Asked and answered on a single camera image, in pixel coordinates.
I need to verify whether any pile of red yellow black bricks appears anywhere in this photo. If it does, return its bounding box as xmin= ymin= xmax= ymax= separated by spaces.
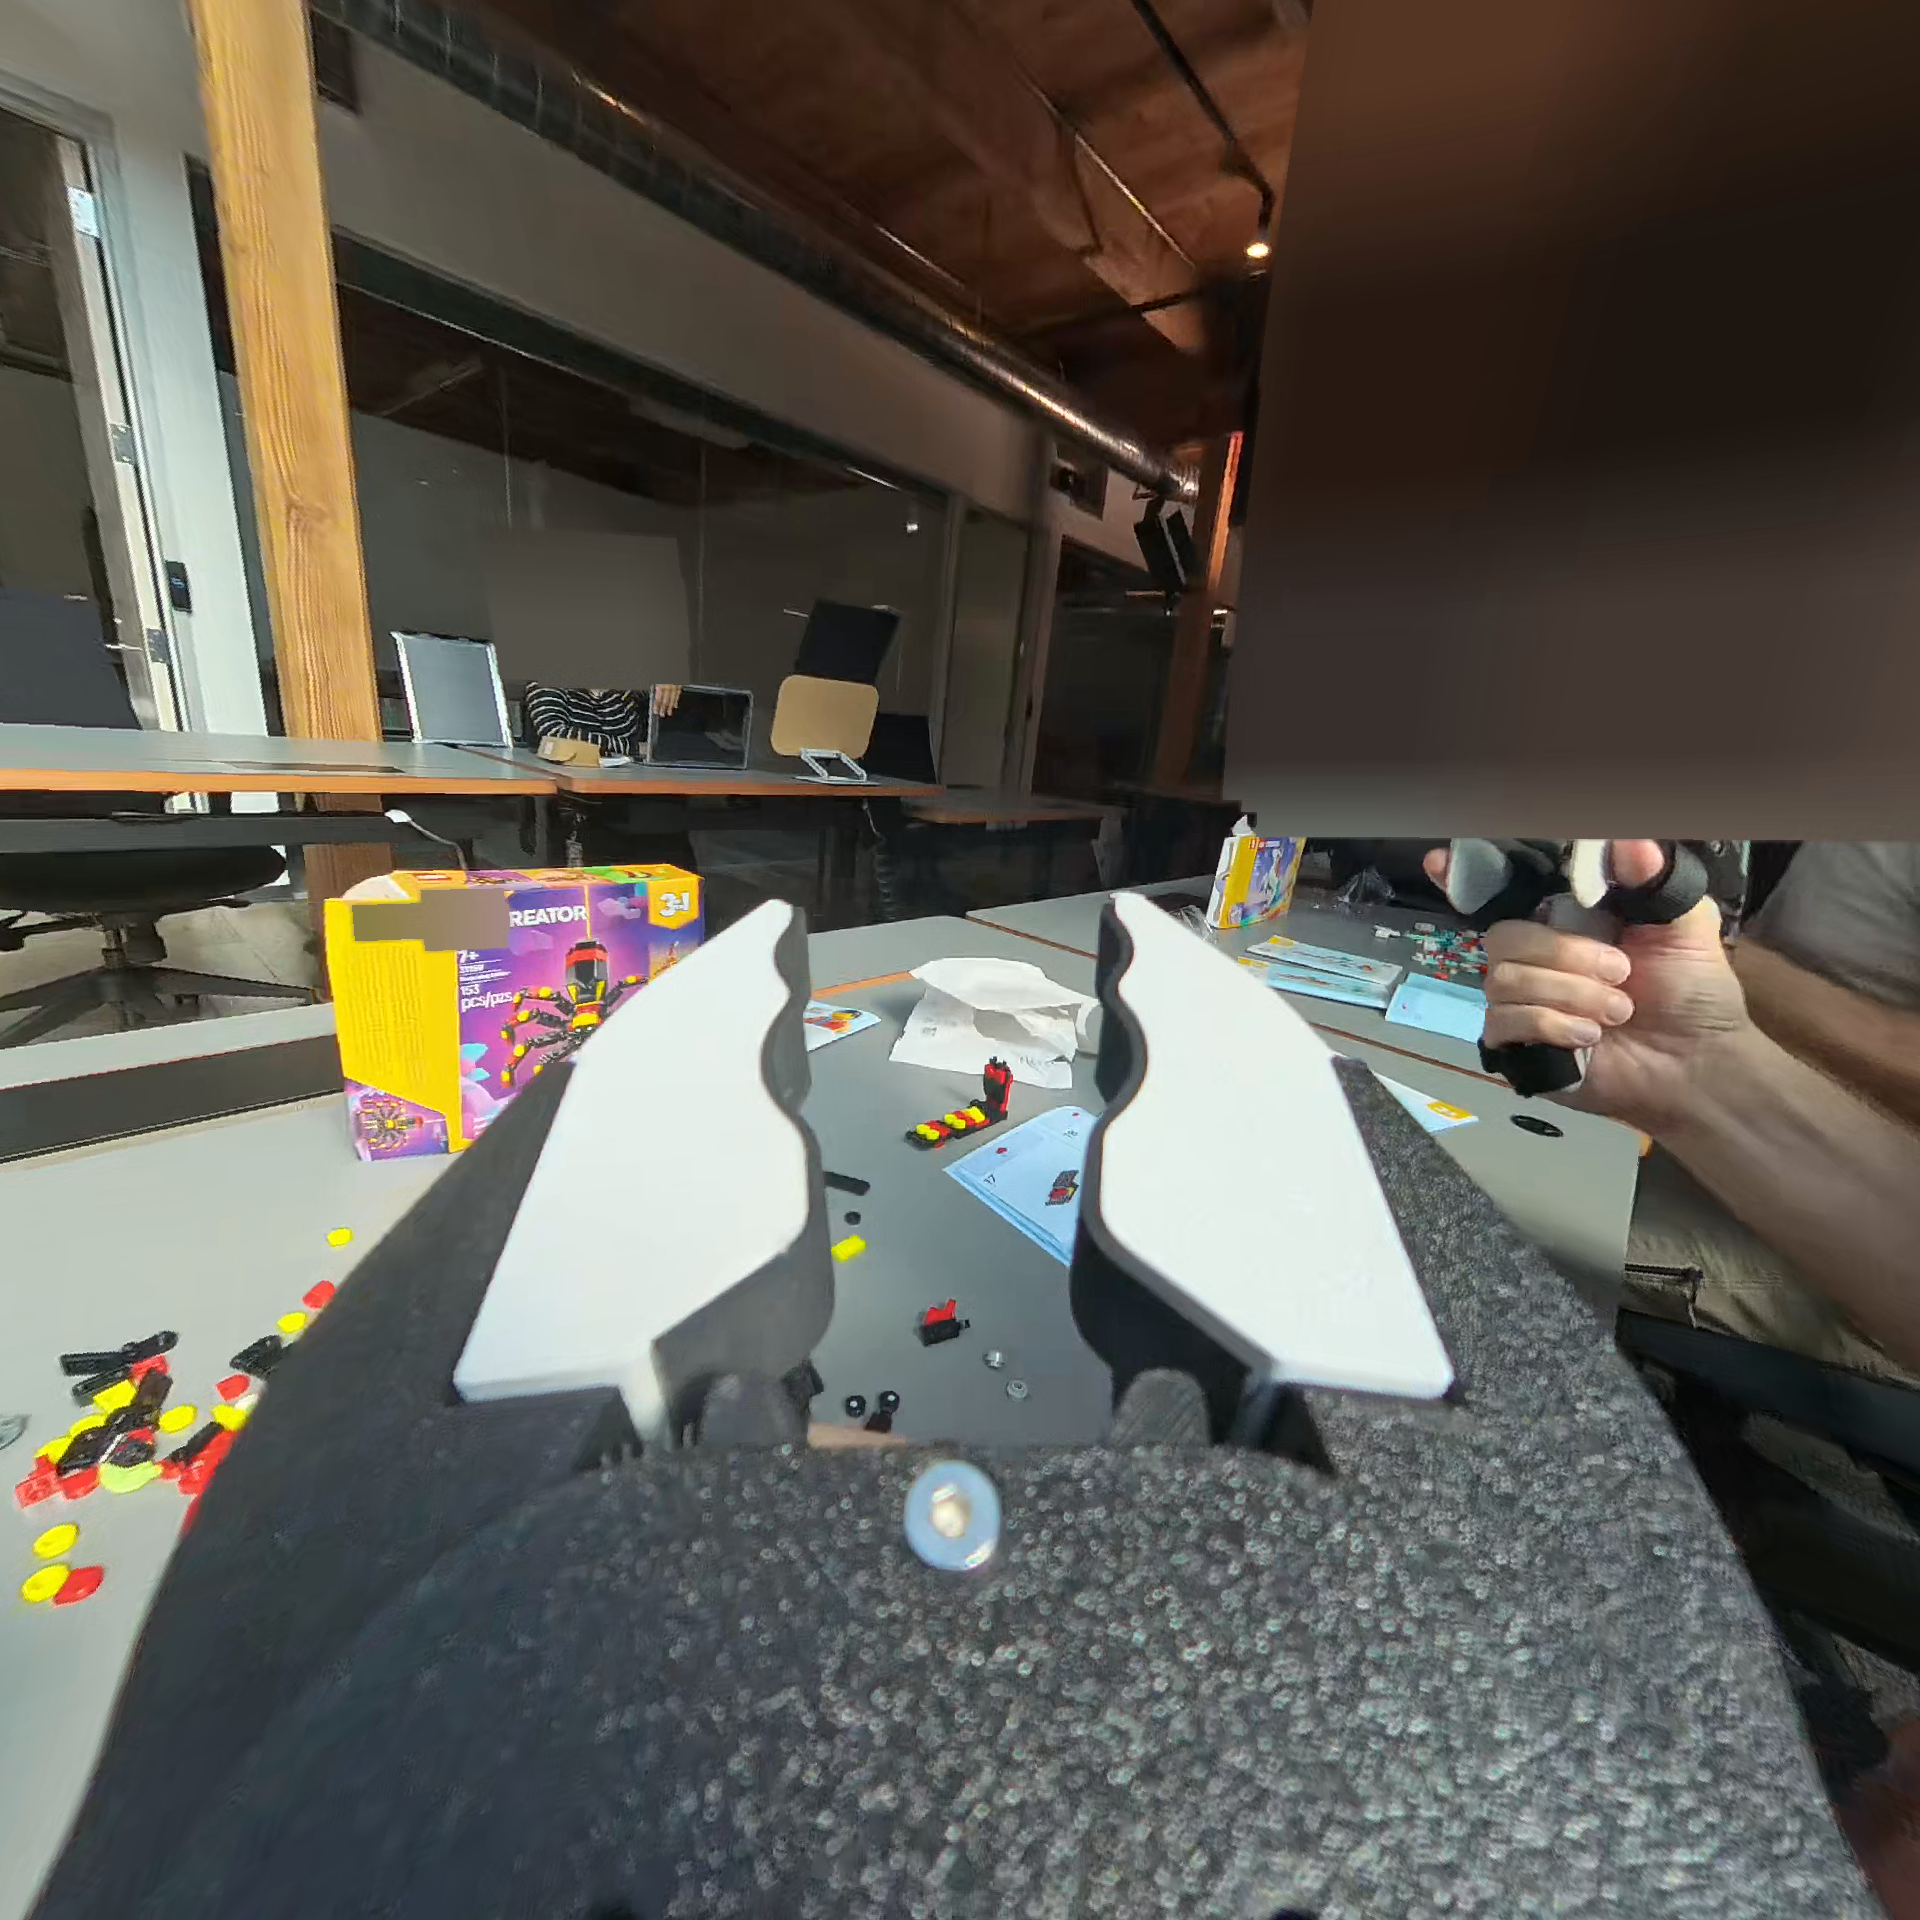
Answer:
xmin=12 ymin=1222 xmax=355 ymax=1609

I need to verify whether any wooden post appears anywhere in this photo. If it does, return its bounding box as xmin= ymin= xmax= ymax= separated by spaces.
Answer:
xmin=188 ymin=0 xmax=385 ymax=916
xmin=1170 ymin=435 xmax=1250 ymax=788

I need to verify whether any black office chair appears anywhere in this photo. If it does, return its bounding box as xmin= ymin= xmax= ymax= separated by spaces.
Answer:
xmin=0 ymin=586 xmax=291 ymax=1051

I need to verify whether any red yellow black brick assembly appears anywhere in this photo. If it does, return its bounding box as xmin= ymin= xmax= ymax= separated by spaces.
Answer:
xmin=902 ymin=1057 xmax=1020 ymax=1155

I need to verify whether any purple and yellow toy box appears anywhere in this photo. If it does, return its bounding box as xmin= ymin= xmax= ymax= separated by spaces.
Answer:
xmin=324 ymin=862 xmax=707 ymax=1163

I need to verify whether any another person's forearm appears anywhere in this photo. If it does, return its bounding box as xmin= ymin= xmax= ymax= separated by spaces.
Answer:
xmin=1641 ymin=1035 xmax=1920 ymax=1370

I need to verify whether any open blue instruction sheet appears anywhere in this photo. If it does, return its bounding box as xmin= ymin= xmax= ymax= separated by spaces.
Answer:
xmin=942 ymin=1105 xmax=1106 ymax=1265

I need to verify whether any white paper bag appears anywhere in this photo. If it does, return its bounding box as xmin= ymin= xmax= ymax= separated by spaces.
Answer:
xmin=890 ymin=958 xmax=1104 ymax=1093

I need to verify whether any white framed glass door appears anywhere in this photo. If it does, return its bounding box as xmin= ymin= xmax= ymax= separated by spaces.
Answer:
xmin=0 ymin=89 xmax=197 ymax=737

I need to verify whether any white and yellow toy box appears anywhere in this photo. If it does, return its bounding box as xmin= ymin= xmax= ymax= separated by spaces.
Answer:
xmin=1208 ymin=820 xmax=1308 ymax=932

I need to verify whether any silver monitor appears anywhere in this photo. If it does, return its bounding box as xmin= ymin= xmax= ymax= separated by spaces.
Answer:
xmin=390 ymin=630 xmax=515 ymax=750

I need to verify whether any grey desk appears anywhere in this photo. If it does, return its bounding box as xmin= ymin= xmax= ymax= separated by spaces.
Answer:
xmin=968 ymin=873 xmax=1502 ymax=1051
xmin=0 ymin=914 xmax=1653 ymax=1920

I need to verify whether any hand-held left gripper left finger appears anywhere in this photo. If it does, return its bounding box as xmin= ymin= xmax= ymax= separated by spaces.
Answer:
xmin=451 ymin=901 xmax=837 ymax=1454

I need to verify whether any metal ventilation duct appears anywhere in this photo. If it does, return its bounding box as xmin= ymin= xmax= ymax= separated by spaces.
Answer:
xmin=496 ymin=59 xmax=1202 ymax=506

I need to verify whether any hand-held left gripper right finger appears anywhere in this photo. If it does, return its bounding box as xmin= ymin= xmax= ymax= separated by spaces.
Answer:
xmin=1065 ymin=891 xmax=1461 ymax=1445

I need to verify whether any long office desk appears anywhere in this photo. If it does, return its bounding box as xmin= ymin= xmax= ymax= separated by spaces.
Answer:
xmin=0 ymin=725 xmax=560 ymax=798
xmin=496 ymin=742 xmax=950 ymax=799

